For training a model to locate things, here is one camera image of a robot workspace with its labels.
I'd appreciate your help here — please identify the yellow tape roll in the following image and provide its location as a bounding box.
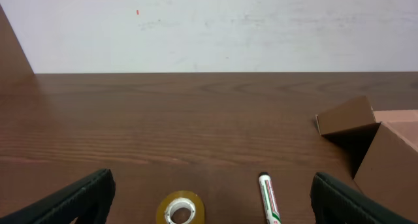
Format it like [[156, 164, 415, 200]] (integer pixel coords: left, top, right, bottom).
[[155, 191, 206, 224]]

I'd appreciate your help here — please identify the green black whiteboard marker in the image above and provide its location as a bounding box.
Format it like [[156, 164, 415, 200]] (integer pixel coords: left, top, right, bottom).
[[259, 172, 281, 224]]

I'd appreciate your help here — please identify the open cardboard box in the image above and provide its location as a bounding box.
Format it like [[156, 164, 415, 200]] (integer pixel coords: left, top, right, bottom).
[[316, 96, 417, 222]]

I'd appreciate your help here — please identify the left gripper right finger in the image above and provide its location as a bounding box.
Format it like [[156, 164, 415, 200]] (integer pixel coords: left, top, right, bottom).
[[310, 172, 413, 224]]

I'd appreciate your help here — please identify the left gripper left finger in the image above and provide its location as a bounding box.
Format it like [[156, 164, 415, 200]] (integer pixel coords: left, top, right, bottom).
[[1, 168, 116, 224]]

